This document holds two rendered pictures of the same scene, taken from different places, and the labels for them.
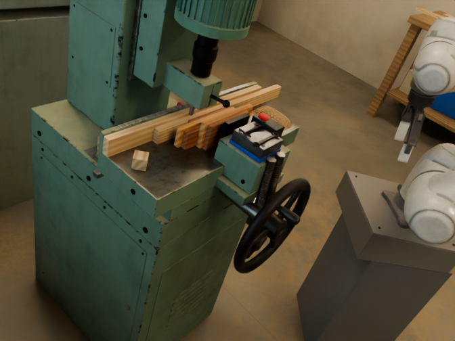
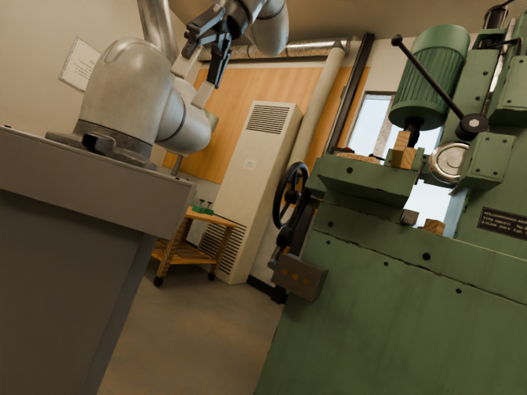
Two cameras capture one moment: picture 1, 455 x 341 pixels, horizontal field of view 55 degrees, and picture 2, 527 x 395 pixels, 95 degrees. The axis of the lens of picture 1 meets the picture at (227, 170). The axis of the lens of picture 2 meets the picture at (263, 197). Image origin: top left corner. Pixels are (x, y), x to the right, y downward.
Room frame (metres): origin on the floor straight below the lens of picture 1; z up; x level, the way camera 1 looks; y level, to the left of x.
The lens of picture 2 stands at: (1.81, -0.31, 0.70)
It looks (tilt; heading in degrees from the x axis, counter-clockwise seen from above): 4 degrees up; 177
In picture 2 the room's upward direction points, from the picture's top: 20 degrees clockwise
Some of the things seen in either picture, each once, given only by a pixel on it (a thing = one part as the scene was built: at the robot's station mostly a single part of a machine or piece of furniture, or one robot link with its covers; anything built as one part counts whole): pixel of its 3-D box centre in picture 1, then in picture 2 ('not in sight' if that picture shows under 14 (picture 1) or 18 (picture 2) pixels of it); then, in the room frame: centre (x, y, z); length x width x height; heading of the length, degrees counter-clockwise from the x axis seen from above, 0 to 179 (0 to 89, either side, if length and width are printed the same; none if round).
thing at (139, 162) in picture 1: (140, 160); not in sight; (0.80, 0.20, 0.92); 0.03 x 0.03 x 0.03; 11
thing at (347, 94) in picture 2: not in sight; (323, 162); (-0.40, 0.21, 1.35); 0.11 x 0.10 x 2.70; 56
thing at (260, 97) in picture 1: (225, 109); (393, 181); (1.14, 0.06, 0.92); 0.55 x 0.02 x 0.04; 150
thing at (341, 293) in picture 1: (362, 285); (40, 325); (1.23, -0.65, 0.30); 0.30 x 0.30 x 0.60; 11
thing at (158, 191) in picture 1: (223, 154); (353, 196); (0.99, 0.02, 0.87); 0.61 x 0.30 x 0.06; 150
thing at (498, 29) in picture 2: not in sight; (492, 34); (1.08, 0.26, 1.53); 0.08 x 0.08 x 0.17; 60
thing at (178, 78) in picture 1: (191, 85); (406, 165); (1.02, 0.15, 1.03); 0.14 x 0.07 x 0.09; 60
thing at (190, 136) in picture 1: (216, 127); not in sight; (1.02, 0.06, 0.92); 0.25 x 0.02 x 0.05; 150
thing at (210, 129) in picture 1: (226, 129); not in sight; (1.01, 0.04, 0.94); 0.16 x 0.01 x 0.07; 150
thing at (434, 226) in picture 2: not in sight; (433, 228); (1.21, 0.17, 0.82); 0.03 x 0.03 x 0.04; 24
